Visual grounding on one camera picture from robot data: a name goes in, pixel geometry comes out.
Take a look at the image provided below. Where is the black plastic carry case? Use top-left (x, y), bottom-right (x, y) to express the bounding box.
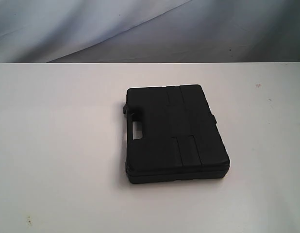
top-left (123, 84), bottom-right (230, 184)

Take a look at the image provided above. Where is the white backdrop cloth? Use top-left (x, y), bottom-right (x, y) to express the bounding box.
top-left (0, 0), bottom-right (300, 63)

